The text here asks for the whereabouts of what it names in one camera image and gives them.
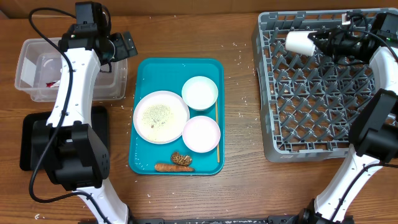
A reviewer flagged white cup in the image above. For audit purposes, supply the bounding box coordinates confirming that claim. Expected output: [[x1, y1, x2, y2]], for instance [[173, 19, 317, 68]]
[[285, 31, 316, 57]]

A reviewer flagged red snack wrapper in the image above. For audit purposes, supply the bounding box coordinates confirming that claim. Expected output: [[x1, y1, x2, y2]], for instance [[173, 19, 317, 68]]
[[46, 80, 60, 88]]

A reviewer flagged pale green bowl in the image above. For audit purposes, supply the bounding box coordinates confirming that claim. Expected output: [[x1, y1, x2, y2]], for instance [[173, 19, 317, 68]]
[[182, 76, 218, 111]]

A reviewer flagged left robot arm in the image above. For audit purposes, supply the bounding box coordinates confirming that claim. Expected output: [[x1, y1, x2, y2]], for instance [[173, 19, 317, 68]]
[[32, 1, 137, 223]]

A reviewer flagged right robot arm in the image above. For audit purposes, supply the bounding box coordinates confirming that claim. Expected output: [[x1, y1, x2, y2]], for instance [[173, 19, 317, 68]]
[[285, 11, 397, 223]]

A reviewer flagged grey dishwasher rack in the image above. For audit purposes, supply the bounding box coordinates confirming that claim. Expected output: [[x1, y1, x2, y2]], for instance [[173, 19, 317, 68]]
[[252, 10, 397, 162]]

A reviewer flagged teal plastic tray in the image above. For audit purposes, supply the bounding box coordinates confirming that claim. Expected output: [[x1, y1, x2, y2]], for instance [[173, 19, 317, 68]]
[[129, 58, 225, 175]]

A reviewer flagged black plastic tray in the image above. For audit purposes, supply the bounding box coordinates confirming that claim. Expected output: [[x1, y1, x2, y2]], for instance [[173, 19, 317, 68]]
[[19, 106, 109, 171]]

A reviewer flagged clear plastic bin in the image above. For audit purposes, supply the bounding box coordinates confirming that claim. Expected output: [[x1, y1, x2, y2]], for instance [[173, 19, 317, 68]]
[[14, 39, 127, 102]]

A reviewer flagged large white plate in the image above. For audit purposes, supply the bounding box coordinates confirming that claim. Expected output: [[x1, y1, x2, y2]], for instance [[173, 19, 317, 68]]
[[133, 91, 190, 144]]

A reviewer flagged wooden chopstick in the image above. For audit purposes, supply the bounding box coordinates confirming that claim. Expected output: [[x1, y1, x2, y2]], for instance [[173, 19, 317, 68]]
[[215, 100, 221, 163]]

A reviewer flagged small pink plate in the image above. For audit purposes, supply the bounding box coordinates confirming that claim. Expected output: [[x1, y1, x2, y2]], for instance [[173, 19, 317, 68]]
[[182, 116, 217, 153]]

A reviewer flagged orange carrot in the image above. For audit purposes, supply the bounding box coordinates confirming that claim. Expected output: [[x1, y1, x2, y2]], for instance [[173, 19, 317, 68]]
[[155, 163, 194, 172]]

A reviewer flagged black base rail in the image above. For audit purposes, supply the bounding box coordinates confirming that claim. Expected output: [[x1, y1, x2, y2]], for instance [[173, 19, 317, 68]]
[[77, 214, 355, 224]]

